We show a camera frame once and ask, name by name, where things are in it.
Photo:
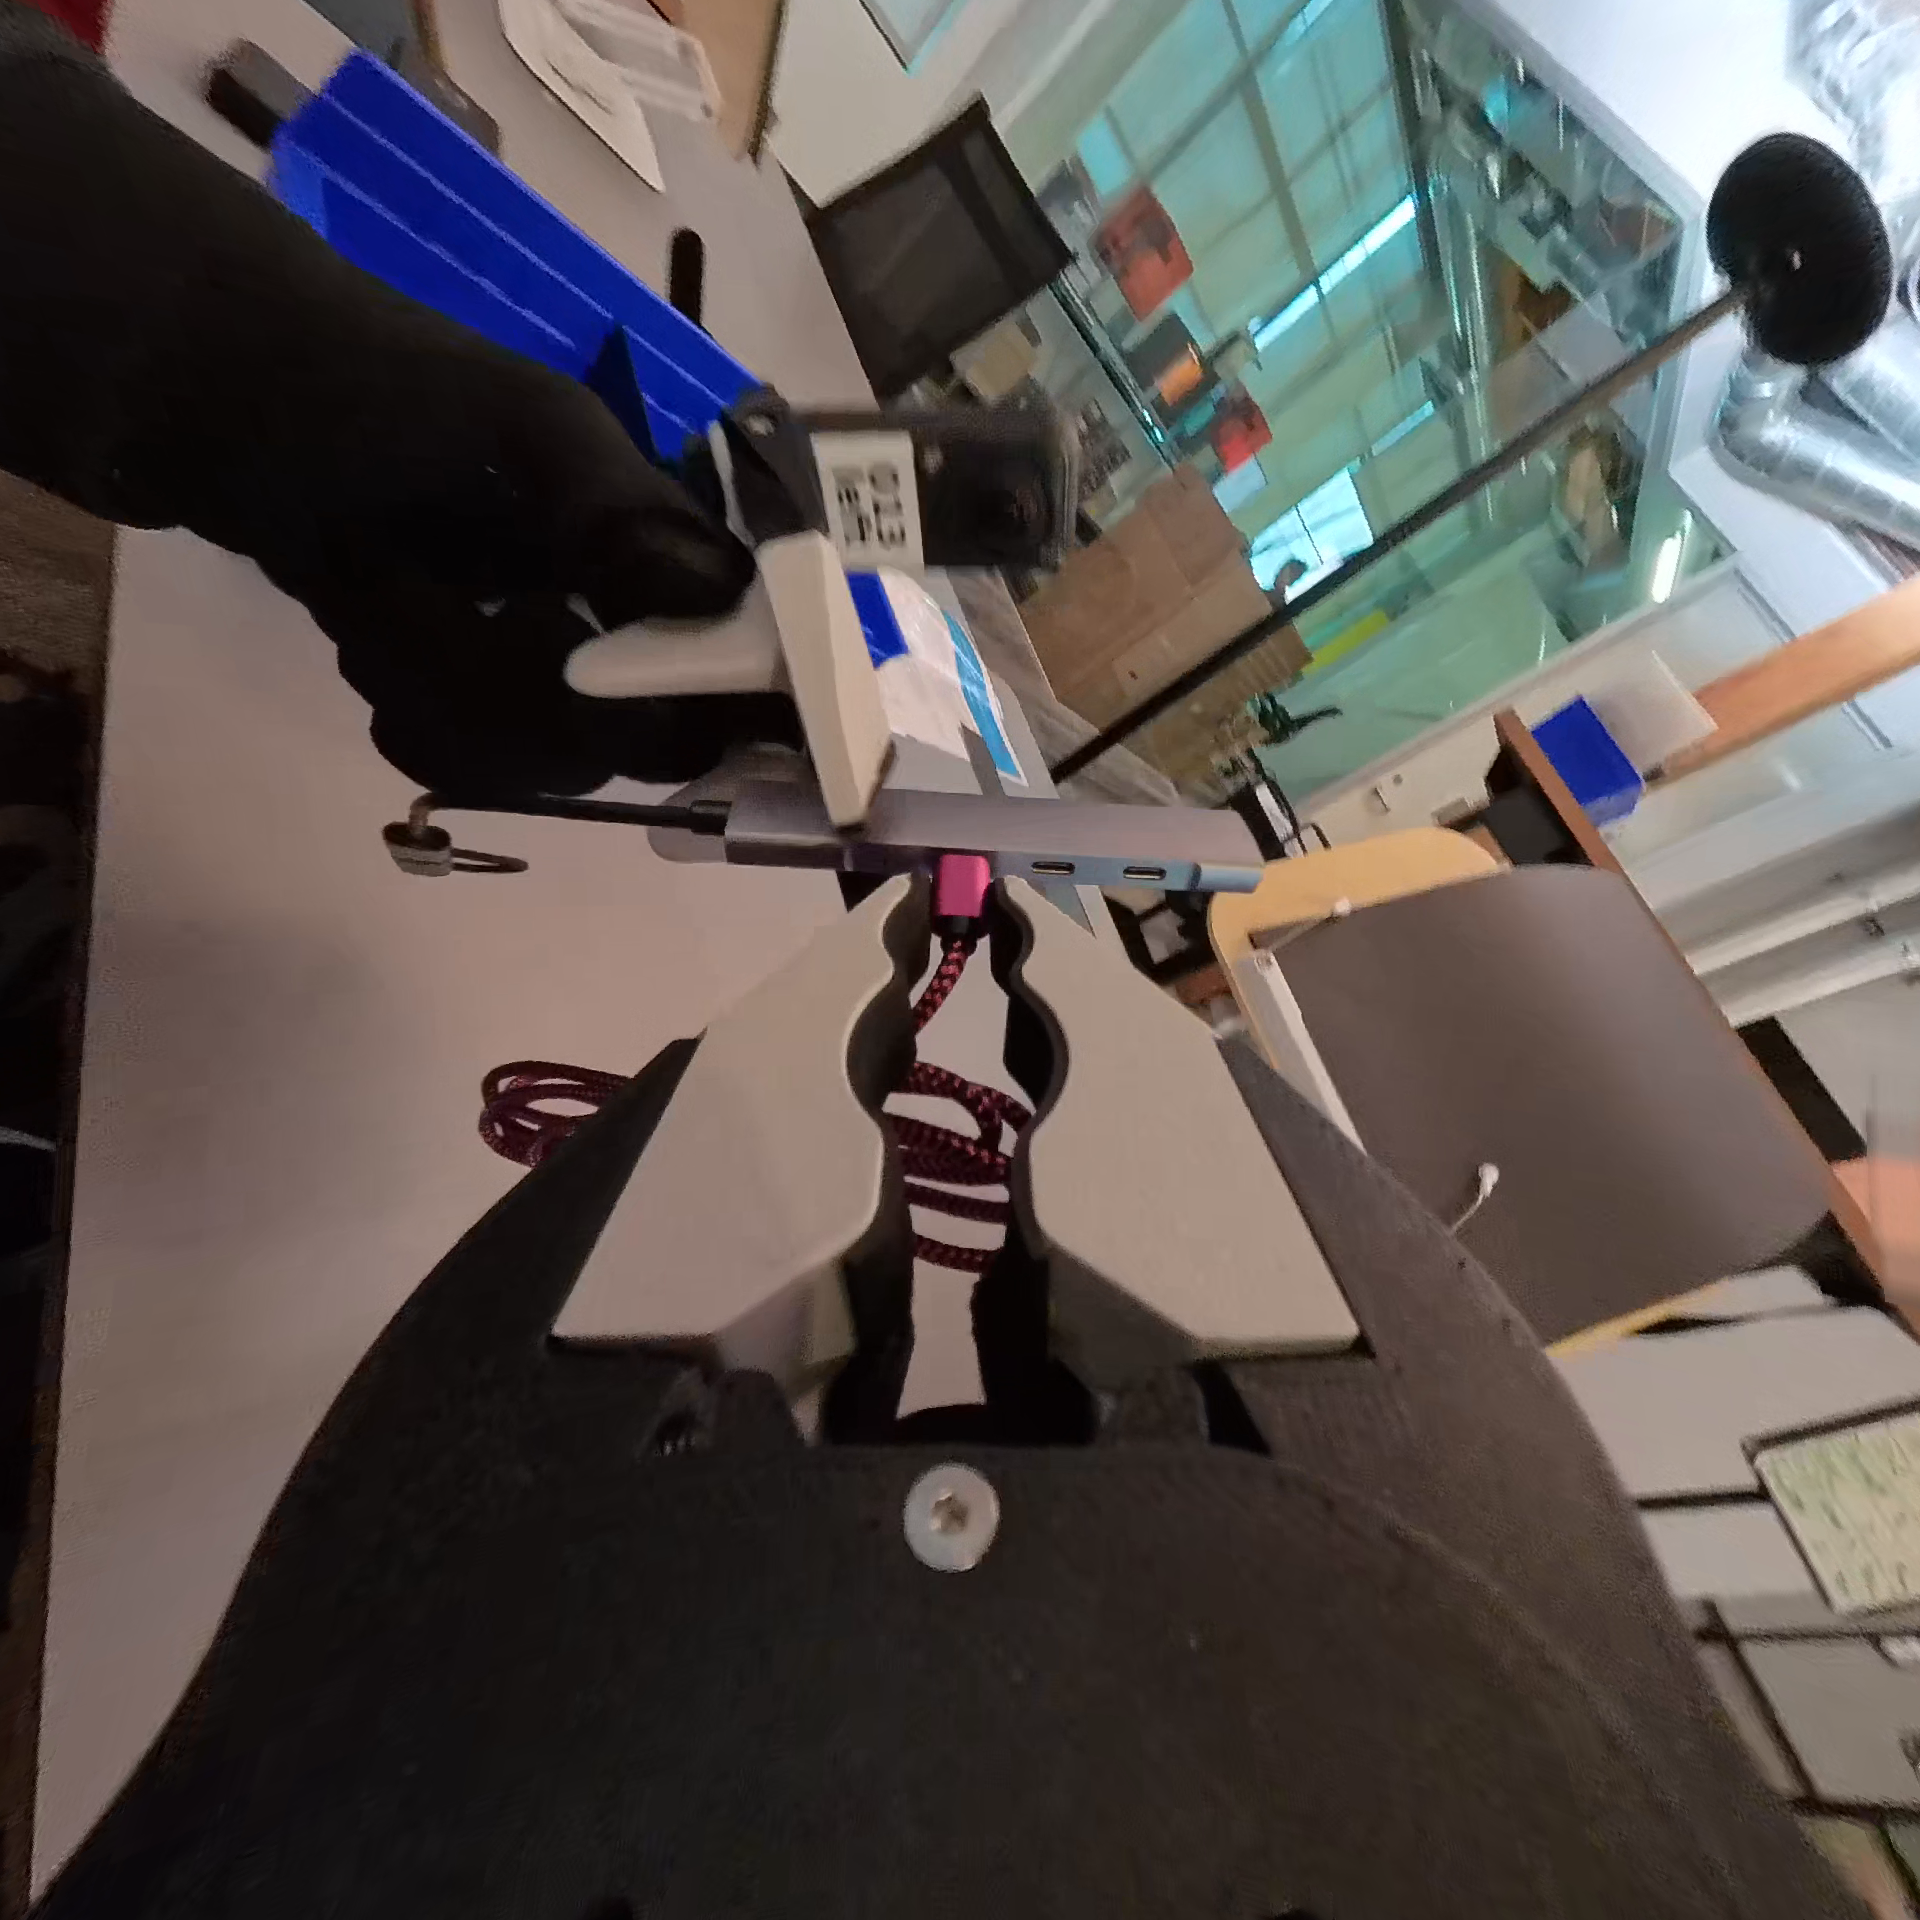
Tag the small blue bin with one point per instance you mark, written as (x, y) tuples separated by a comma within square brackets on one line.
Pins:
[(1588, 758)]

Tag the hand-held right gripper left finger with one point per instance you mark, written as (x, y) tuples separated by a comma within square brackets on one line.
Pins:
[(721, 1184)]

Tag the grey usb hub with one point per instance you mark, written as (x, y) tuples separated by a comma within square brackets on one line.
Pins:
[(1050, 839)]

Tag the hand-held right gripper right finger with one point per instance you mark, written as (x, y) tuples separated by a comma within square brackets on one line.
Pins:
[(1184, 1184)]

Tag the person's left hand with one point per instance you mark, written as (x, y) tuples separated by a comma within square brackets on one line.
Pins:
[(495, 645)]

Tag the blue plastic bin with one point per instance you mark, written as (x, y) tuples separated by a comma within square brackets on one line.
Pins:
[(450, 224)]

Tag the framed wall notice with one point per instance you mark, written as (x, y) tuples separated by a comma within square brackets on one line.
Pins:
[(1851, 1506)]

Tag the blue white paper sheet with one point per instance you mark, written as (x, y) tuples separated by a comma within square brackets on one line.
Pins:
[(989, 721)]

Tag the pile of cardboard boxes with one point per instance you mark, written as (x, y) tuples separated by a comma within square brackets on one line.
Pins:
[(1155, 600)]

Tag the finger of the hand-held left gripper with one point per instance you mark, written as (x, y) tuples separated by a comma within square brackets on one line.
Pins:
[(833, 674)]

